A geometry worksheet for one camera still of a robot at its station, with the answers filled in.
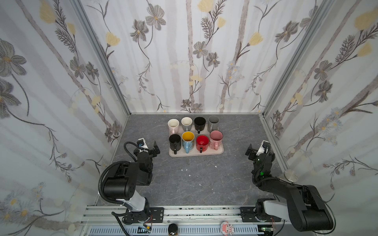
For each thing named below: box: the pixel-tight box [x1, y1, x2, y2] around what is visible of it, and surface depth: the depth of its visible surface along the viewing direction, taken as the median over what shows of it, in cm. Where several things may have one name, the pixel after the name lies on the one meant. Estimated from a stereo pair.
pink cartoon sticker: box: [220, 221, 235, 236], surface depth 69 cm
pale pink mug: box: [167, 118, 180, 135], surface depth 103 cm
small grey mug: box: [180, 116, 193, 132], surface depth 104 cm
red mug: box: [195, 134, 210, 153], surface depth 97 cm
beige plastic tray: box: [168, 130, 224, 158], surface depth 98 cm
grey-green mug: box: [207, 115, 221, 133], surface depth 103 cm
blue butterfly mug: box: [181, 131, 195, 154], surface depth 95 cm
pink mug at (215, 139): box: [209, 129, 224, 151], surface depth 95 cm
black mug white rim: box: [169, 133, 182, 155], surface depth 97 cm
